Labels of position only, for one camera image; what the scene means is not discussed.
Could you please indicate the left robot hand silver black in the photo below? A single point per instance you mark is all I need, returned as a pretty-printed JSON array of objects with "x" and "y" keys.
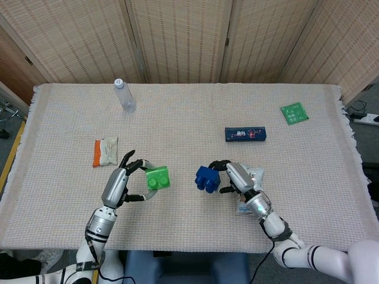
[{"x": 114, "y": 186}]

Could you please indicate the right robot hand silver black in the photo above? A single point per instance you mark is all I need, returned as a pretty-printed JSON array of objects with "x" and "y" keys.
[{"x": 240, "y": 177}]

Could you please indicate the blue toy brick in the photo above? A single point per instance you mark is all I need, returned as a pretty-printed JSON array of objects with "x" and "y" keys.
[{"x": 208, "y": 179}]

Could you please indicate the green toy brick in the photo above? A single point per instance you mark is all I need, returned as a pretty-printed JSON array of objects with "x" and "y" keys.
[{"x": 158, "y": 179}]

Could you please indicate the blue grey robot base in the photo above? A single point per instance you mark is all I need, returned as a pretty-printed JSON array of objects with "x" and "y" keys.
[{"x": 186, "y": 267}]

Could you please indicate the white blue peanut snack bag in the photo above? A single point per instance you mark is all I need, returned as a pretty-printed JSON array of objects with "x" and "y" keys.
[{"x": 257, "y": 176}]

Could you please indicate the orange white snack packet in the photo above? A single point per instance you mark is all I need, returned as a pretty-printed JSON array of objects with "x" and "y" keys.
[{"x": 105, "y": 151}]

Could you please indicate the dark blue rectangular box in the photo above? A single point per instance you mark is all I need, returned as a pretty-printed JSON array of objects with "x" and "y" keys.
[{"x": 246, "y": 134}]

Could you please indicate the beige woven tablecloth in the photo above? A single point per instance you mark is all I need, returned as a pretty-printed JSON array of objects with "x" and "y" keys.
[{"x": 189, "y": 124}]

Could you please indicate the white robot torso column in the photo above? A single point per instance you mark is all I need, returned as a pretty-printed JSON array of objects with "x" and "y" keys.
[{"x": 114, "y": 266}]

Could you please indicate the green sachet packet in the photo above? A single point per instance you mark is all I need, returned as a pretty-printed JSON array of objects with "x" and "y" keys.
[{"x": 295, "y": 113}]

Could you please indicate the clear plastic water bottle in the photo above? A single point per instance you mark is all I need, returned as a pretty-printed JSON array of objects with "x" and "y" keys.
[{"x": 126, "y": 96}]

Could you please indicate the clear plastic bag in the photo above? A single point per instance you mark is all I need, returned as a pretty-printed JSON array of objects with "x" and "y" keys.
[{"x": 53, "y": 258}]

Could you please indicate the chrome chair base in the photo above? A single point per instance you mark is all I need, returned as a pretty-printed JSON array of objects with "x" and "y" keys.
[{"x": 7, "y": 114}]

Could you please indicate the white power strip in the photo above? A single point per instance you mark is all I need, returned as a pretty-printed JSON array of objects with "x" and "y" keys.
[{"x": 367, "y": 119}]

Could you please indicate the bamboo folding screen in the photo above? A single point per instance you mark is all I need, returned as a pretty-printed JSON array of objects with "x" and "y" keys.
[{"x": 183, "y": 38}]

